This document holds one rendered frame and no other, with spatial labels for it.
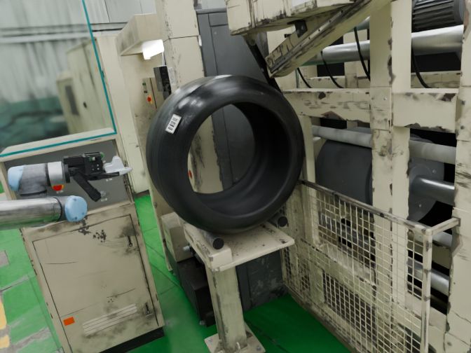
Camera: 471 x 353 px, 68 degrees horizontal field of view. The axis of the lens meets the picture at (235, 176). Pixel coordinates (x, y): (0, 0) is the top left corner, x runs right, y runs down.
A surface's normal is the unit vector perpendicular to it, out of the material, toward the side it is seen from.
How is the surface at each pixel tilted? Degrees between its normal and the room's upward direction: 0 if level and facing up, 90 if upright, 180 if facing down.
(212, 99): 80
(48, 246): 90
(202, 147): 90
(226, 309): 90
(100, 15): 90
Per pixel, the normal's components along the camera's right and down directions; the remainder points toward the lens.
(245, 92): 0.40, 0.04
